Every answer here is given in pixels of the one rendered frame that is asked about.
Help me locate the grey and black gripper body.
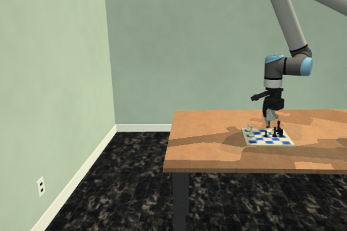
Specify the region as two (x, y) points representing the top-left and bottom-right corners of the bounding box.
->
(263, 88), (284, 111)

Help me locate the blue and cream chessboard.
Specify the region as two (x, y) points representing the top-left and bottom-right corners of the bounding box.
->
(241, 128), (296, 147)

